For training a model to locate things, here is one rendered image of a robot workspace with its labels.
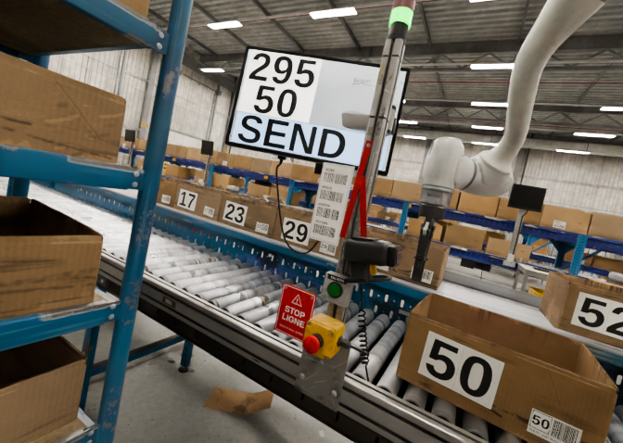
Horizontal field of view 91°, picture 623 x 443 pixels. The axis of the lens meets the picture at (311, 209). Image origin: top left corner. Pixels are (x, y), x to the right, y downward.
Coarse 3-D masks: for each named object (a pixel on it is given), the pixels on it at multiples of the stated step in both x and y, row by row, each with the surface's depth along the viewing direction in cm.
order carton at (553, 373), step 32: (416, 320) 76; (448, 320) 98; (480, 320) 93; (512, 320) 89; (416, 352) 75; (512, 352) 65; (544, 352) 85; (576, 352) 81; (416, 384) 75; (512, 384) 65; (544, 384) 62; (576, 384) 59; (608, 384) 61; (480, 416) 67; (512, 416) 64; (576, 416) 59; (608, 416) 57
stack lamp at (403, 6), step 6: (396, 0) 71; (402, 0) 70; (408, 0) 70; (414, 0) 70; (396, 6) 70; (402, 6) 70; (408, 6) 70; (396, 12) 70; (402, 12) 70; (408, 12) 70; (390, 18) 72; (396, 18) 70; (402, 18) 70; (408, 18) 70; (408, 24) 71
